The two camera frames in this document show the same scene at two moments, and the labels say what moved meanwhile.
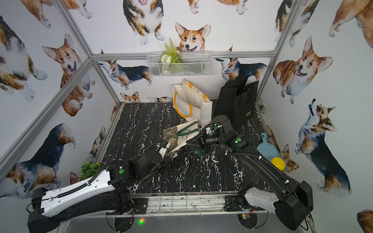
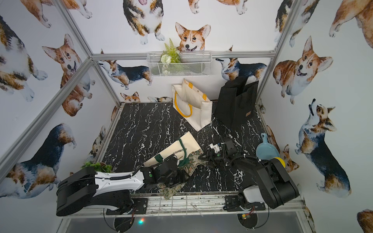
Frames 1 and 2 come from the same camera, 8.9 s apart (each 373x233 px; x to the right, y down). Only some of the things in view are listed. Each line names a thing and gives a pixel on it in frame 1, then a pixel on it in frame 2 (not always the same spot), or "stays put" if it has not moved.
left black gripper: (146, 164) -> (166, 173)
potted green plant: (89, 169) stays put
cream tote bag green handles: (177, 136) -> (190, 156)
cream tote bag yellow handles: (191, 104) stays put
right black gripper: (201, 140) -> (209, 152)
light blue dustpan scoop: (266, 149) stays put
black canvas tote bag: (235, 102) stays put
